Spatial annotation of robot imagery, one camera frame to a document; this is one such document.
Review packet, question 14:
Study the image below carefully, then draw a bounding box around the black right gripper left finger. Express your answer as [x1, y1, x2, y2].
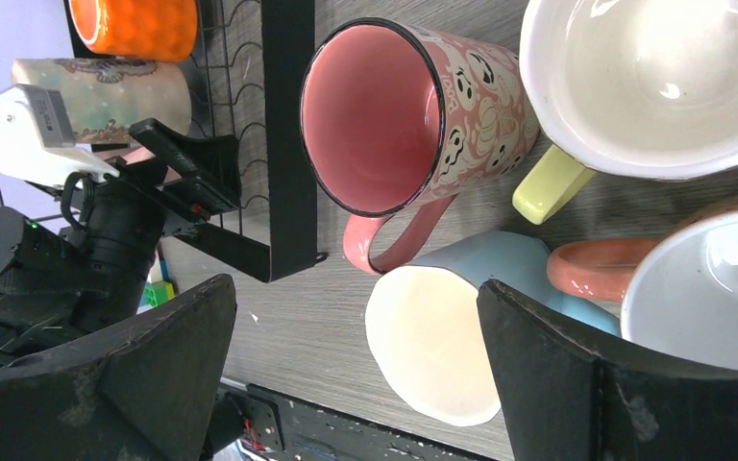
[0, 274, 236, 460]

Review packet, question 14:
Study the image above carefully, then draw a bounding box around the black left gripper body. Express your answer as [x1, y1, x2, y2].
[108, 118, 242, 236]

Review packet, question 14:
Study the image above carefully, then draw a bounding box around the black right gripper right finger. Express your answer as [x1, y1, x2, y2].
[477, 279, 738, 460]

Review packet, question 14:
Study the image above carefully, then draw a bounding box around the black wire dish rack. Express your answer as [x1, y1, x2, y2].
[0, 0, 329, 284]

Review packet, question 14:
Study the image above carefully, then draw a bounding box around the small pink cup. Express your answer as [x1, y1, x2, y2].
[546, 193, 738, 376]

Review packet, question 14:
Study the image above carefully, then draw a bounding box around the light blue cup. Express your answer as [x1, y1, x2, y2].
[364, 230, 620, 427]

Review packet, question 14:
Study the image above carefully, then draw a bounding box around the orange cup tier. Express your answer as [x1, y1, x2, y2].
[67, 0, 199, 62]

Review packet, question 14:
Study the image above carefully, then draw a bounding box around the large pink mug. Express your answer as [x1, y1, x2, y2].
[300, 17, 539, 274]

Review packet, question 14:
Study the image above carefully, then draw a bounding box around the light green mug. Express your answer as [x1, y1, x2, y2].
[512, 1, 738, 225]

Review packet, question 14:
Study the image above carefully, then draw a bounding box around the pink cup rack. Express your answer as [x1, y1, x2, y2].
[93, 147, 177, 186]

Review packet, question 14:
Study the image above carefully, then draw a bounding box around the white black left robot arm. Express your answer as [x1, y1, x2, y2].
[0, 118, 242, 367]

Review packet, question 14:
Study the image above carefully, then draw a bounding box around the cream cup in rack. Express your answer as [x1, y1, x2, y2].
[12, 59, 192, 144]

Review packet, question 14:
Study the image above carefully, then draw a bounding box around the colourful toy block pile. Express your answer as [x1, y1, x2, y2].
[138, 245, 176, 312]

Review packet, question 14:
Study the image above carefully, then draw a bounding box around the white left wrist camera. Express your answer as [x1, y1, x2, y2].
[0, 84, 120, 189]

